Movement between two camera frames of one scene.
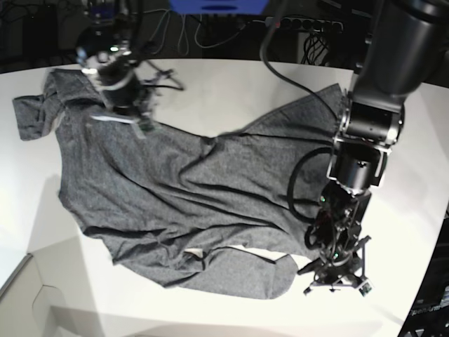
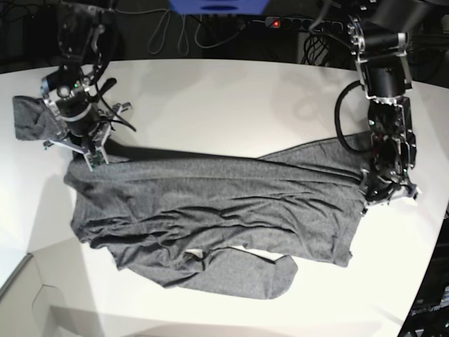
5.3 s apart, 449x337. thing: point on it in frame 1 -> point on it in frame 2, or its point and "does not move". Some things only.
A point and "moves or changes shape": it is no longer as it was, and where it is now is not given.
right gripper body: (341, 265) -> (383, 189)
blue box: (218, 6) does not move
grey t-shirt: (214, 213) moves or changes shape
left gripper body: (125, 81) -> (84, 126)
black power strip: (304, 24) does not move
